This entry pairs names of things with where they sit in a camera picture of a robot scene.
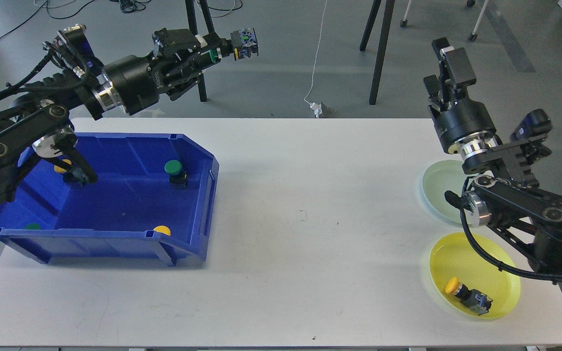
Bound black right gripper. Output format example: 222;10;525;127
423;37;497;152

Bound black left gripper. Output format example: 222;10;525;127
101;28;234;115

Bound green push button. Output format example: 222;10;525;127
163;159;189;190
208;28;259;66

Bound yellow push button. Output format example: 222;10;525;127
54;158;87;188
153;225;172;236
444;277;493;315

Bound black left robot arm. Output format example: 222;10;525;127
0;24;257;204

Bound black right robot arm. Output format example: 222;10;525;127
423;38;562;284

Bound light green plate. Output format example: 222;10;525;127
421;159;467;227

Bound yellow push button front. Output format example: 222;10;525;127
153;225;172;236

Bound yellow plate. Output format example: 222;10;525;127
428;233;521;320

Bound yellow push button back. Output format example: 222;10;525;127
54;158;87;188

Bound green push button corner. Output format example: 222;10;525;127
23;223;42;230

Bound black stand legs left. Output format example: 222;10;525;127
185;0;216;102

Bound black stand legs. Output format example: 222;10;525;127
359;0;396;106
185;0;216;102

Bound white chair leg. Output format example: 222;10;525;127
400;0;413;27

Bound black stand legs right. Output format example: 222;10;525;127
359;0;396;106

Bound blue plastic bin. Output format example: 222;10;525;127
0;133;219;266

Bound black floor cables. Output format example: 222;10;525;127
0;0;242;78

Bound white power cable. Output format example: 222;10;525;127
303;0;331;118

